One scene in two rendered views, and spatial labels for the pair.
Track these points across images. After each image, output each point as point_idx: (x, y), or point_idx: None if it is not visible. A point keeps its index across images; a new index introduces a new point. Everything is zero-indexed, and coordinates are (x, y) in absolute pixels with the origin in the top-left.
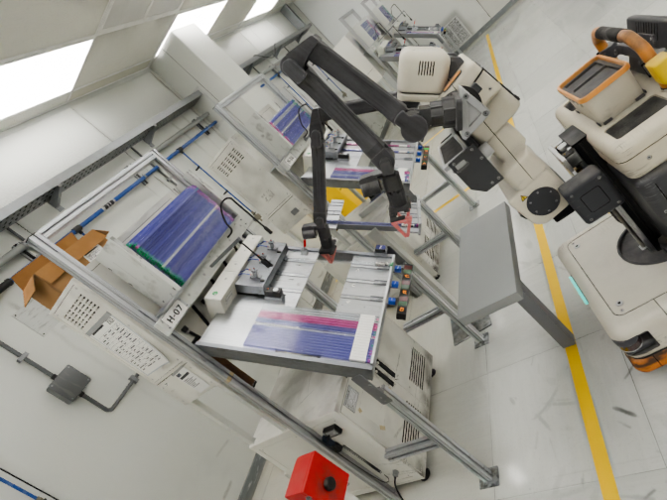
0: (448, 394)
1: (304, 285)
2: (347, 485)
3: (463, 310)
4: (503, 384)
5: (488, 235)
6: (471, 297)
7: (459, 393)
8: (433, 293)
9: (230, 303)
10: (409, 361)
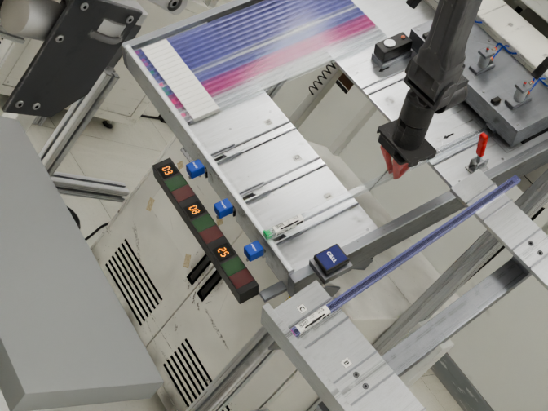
0: (123, 409)
1: (377, 105)
2: None
3: (15, 130)
4: (1, 401)
5: (30, 281)
6: (4, 143)
7: (99, 405)
8: (204, 391)
9: (435, 9)
10: (209, 369)
